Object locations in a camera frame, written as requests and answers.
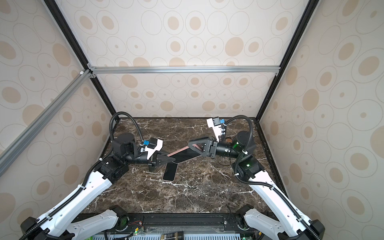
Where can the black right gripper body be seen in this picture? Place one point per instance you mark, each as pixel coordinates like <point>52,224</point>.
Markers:
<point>213,148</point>

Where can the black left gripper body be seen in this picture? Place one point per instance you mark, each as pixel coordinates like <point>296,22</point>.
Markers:
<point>141,158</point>

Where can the phone with black screen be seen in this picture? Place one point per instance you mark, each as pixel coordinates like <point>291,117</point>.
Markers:
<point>183,154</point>

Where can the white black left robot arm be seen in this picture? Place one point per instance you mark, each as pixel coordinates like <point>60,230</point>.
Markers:
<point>57,223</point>

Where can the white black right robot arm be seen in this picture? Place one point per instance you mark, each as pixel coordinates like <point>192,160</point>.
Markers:
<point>288,222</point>

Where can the dark bottle at front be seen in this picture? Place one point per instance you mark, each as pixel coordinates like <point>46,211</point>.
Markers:
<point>173,236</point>

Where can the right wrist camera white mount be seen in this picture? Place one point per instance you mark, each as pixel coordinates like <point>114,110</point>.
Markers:
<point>218,126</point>

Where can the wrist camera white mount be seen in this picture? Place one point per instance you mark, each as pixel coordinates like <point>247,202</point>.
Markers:
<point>151,146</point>
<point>218,126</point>

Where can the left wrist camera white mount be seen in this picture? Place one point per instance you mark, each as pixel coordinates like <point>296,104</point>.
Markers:
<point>151,146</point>

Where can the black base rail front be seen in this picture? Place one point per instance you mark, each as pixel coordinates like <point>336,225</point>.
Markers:
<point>147,226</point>

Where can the horizontal aluminium rail back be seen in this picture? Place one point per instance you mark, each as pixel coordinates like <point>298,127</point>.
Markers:
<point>184,70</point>

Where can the diagonal aluminium rail left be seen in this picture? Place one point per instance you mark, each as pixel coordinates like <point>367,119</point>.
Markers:
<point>26,137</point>

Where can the black corner frame post right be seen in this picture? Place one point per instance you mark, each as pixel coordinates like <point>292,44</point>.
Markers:
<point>302,25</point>

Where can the black corner frame post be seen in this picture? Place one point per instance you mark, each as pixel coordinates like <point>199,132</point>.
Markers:
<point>63,25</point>
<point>302,25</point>

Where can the black corner frame post left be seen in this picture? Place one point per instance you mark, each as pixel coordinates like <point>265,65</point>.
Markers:
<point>63,25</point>

